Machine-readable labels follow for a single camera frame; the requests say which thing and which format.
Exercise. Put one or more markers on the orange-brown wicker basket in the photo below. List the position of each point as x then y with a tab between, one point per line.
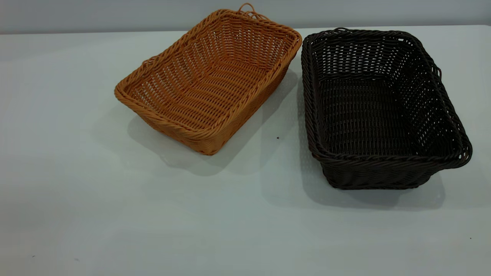
207	88

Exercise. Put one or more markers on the dark brown wicker basket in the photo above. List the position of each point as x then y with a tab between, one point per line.
368	115

